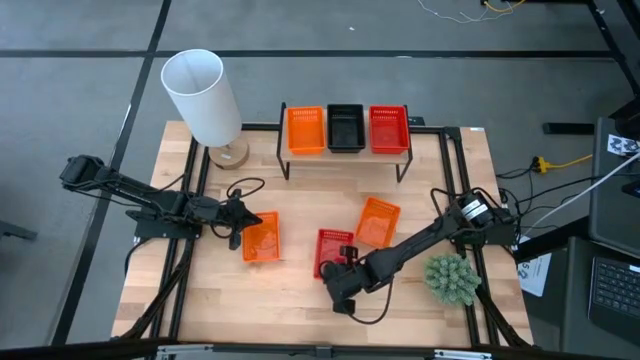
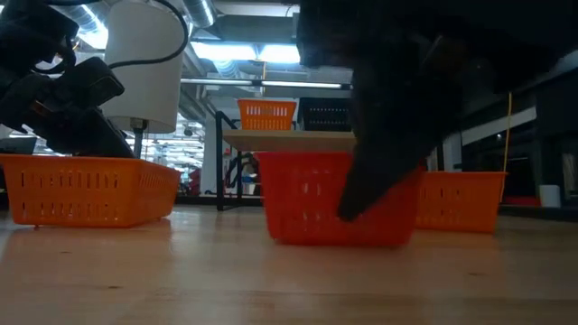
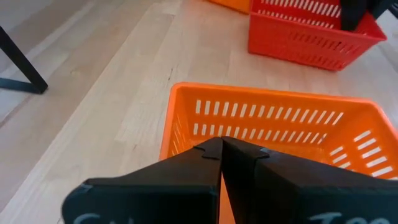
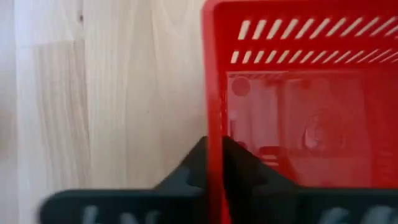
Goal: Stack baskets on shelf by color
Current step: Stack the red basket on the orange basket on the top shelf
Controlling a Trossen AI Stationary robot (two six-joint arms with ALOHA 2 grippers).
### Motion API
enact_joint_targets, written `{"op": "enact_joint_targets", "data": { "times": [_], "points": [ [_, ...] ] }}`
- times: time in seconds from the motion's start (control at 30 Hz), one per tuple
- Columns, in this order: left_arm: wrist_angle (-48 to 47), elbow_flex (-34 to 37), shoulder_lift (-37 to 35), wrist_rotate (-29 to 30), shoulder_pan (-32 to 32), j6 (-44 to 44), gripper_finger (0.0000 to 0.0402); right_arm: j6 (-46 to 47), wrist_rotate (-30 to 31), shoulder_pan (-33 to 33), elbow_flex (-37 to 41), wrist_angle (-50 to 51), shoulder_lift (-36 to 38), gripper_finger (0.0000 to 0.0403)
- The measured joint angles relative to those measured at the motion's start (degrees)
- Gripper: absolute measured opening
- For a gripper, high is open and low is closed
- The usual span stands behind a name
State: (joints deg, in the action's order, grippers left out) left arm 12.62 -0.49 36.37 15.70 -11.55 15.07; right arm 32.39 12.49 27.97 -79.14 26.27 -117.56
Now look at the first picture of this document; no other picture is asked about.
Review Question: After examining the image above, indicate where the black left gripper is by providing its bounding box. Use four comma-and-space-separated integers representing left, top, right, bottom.
215, 187, 264, 251

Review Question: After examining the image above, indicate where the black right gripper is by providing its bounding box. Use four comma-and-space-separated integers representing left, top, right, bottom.
322, 245, 389, 315

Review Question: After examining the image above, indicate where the orange plastic slotted basket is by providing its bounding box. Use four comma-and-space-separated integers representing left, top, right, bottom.
285, 105, 327, 156
354, 196, 403, 250
241, 210, 281, 264

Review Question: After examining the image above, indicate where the red plastic slotted basket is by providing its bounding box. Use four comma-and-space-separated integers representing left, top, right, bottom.
313, 228, 356, 280
368, 104, 412, 155

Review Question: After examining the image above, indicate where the black plastic slotted basket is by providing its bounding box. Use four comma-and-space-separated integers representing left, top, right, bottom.
326, 103, 367, 154

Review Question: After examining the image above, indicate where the wooden shelf with black legs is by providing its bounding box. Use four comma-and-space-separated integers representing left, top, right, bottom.
276, 101, 415, 184

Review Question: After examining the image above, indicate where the black front rig beam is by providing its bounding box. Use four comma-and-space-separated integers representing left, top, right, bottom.
0, 338, 640, 360

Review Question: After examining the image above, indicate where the green artificial plant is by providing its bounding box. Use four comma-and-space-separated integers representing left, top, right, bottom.
423, 252, 483, 307

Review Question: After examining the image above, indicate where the white shade table lamp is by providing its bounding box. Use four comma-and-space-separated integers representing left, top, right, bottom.
159, 48, 251, 171

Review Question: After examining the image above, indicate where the white printed paper sheet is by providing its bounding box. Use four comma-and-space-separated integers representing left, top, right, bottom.
516, 235, 553, 298

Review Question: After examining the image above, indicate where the dark gray floor foot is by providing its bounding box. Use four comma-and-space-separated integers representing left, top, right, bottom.
0, 218, 39, 242

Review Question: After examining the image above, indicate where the black floor bar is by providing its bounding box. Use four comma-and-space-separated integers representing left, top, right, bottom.
542, 121, 596, 136

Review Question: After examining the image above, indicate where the black laptop keyboard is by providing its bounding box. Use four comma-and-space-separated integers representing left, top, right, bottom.
587, 255, 640, 346

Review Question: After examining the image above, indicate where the dark gray side desk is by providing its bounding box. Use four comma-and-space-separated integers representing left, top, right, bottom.
559, 115, 640, 360

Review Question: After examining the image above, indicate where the black and white marker sheet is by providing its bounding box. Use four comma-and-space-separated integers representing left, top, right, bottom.
606, 133, 640, 157

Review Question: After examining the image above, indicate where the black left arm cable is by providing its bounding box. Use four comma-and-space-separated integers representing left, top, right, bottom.
225, 176, 267, 202

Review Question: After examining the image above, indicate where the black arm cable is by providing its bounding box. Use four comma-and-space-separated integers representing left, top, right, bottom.
225, 176, 267, 202
347, 277, 395, 326

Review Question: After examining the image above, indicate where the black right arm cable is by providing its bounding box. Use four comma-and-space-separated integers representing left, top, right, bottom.
347, 277, 395, 326

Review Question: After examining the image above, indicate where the black metal table frame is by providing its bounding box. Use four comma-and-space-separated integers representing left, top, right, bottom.
112, 122, 534, 349

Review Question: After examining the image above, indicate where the yellow power plug with cable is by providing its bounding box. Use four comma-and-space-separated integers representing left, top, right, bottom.
531, 153, 595, 175

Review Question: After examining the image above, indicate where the black floor cable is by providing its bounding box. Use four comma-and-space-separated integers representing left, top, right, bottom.
496, 167, 601, 206

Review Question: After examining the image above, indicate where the thin white floor wire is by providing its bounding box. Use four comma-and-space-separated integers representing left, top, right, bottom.
416, 0, 514, 25

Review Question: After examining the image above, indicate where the thick white cable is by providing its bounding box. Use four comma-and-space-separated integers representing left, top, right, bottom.
519, 151, 640, 236

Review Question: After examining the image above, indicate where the thin yellow floor wire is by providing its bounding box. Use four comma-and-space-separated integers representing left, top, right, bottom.
482, 0, 527, 14

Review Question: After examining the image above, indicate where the black diagonal frame beam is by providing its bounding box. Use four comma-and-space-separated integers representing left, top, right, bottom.
584, 0, 640, 95

